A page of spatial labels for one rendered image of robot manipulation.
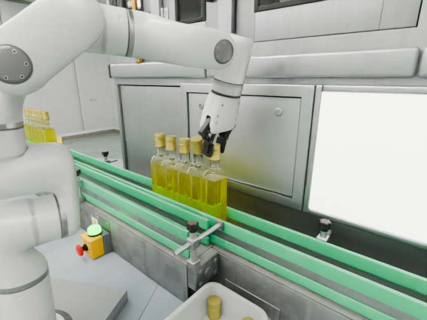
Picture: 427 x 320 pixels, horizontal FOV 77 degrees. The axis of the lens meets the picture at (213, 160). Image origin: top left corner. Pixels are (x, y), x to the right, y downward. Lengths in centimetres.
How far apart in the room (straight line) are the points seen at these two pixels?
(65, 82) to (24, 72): 642
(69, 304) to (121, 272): 19
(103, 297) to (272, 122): 65
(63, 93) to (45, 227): 632
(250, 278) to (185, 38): 57
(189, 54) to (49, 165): 33
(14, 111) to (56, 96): 626
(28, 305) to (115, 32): 54
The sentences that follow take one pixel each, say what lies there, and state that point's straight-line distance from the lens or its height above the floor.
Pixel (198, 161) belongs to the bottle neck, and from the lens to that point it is 77.
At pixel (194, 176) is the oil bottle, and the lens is 77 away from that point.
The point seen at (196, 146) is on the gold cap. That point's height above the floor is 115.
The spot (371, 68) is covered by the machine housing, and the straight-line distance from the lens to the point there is 69.
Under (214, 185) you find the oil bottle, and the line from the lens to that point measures 73.
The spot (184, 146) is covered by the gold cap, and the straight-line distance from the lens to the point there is 80.
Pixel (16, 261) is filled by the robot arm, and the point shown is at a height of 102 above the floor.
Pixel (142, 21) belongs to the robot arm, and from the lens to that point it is 56.
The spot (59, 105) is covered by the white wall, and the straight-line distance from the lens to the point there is 684.
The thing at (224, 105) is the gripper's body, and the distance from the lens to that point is 66.
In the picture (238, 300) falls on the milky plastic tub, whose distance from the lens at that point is 71.
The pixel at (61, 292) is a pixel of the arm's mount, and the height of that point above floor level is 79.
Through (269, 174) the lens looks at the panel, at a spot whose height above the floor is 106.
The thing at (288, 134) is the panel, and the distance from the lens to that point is 75.
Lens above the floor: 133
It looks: 17 degrees down
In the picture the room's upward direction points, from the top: straight up
